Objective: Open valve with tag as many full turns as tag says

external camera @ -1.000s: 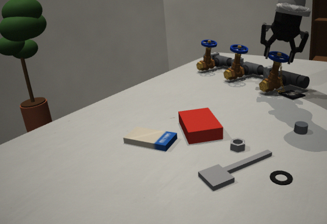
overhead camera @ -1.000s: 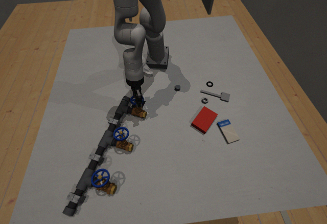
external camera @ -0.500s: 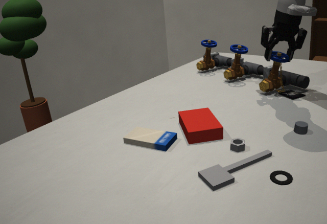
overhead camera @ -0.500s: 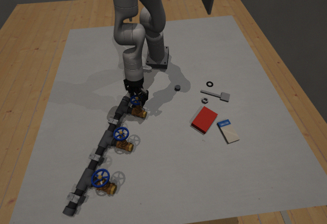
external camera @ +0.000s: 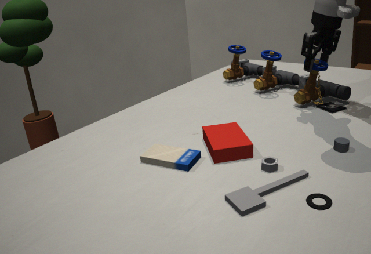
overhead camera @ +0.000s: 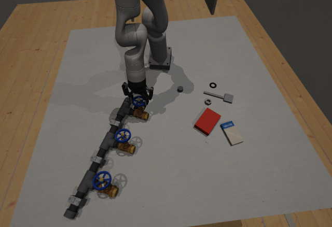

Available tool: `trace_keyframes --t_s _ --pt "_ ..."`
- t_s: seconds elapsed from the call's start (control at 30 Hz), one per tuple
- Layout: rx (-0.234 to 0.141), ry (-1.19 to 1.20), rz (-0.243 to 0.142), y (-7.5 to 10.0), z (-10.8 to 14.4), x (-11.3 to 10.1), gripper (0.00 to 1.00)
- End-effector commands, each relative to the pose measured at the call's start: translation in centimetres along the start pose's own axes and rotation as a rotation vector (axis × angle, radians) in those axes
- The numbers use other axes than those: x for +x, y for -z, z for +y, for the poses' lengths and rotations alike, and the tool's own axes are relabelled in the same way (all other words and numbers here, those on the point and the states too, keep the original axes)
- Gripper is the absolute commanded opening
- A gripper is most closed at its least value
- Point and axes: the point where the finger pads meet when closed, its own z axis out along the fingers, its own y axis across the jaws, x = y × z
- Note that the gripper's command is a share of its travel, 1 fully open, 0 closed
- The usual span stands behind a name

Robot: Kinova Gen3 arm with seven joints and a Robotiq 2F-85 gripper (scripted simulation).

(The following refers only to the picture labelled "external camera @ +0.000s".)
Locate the black rubber washer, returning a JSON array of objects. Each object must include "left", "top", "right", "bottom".
[{"left": 306, "top": 194, "right": 332, "bottom": 210}]

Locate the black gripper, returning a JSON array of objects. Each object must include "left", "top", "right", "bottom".
[{"left": 301, "top": 10, "right": 343, "bottom": 72}]

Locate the dark grey short cylinder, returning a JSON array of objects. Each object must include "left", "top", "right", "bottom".
[{"left": 334, "top": 137, "right": 350, "bottom": 153}]

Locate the dark grey hex nut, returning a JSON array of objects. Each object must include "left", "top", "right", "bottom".
[{"left": 261, "top": 156, "right": 278, "bottom": 173}]

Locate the red box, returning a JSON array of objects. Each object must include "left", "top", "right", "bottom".
[{"left": 202, "top": 122, "right": 253, "bottom": 164}]

